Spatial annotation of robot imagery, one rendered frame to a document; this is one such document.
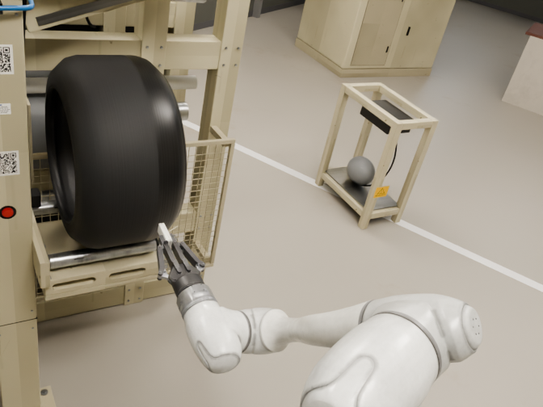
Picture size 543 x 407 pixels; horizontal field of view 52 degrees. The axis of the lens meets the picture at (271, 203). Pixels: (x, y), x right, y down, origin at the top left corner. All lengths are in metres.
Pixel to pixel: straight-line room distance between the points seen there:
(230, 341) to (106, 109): 0.68
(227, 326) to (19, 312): 0.89
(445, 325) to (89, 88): 1.09
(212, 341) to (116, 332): 1.58
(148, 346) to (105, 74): 1.52
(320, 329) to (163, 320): 1.91
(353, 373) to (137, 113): 1.01
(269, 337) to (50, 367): 1.52
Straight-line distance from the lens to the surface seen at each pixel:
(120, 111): 1.55
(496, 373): 3.27
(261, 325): 1.36
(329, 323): 1.04
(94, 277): 1.84
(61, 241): 2.05
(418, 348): 0.83
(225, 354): 1.27
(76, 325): 2.87
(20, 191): 1.72
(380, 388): 0.77
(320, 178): 4.17
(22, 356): 2.16
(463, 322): 0.89
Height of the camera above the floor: 2.07
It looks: 32 degrees down
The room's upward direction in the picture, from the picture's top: 13 degrees clockwise
